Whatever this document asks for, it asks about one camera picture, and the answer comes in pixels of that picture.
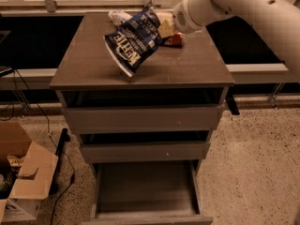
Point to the grey drawer cabinet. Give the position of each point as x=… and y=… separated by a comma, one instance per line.
x=192, y=76

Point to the red soda can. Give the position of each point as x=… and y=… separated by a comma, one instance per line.
x=176, y=40

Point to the white bowl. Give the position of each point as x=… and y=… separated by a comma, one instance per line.
x=165, y=16

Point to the brown cardboard box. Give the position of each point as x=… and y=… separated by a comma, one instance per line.
x=27, y=170

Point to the black bar on floor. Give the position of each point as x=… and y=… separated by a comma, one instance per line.
x=64, y=138

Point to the grey bottom drawer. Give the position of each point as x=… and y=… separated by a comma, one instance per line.
x=147, y=193

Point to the blue Kettle chip bag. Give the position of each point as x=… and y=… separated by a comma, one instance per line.
x=135, y=40

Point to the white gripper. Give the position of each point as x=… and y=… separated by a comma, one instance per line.
x=187, y=20

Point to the grey drawer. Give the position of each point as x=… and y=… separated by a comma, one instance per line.
x=139, y=152
x=130, y=120
x=147, y=193

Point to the grey top drawer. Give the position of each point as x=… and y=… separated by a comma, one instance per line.
x=130, y=120

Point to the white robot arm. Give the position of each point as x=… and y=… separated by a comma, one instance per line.
x=277, y=22

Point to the clear plastic water bottle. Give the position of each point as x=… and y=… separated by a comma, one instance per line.
x=119, y=17

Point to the grey middle drawer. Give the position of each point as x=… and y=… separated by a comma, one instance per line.
x=139, y=152

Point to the black cabinet foot bar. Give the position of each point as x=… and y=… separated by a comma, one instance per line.
x=231, y=102

